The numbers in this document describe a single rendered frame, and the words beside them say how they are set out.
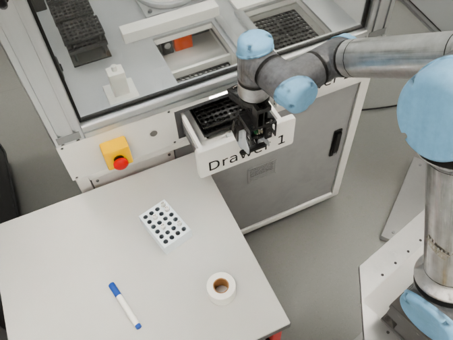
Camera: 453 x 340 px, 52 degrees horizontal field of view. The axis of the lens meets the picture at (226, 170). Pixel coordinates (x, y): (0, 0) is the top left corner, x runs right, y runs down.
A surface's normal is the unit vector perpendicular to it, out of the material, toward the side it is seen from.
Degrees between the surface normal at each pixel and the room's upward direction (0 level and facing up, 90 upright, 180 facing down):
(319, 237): 0
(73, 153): 90
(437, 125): 83
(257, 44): 0
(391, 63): 86
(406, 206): 5
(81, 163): 90
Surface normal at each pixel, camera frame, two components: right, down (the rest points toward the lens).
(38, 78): 0.41, 0.72
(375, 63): -0.83, 0.42
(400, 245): -0.04, -0.60
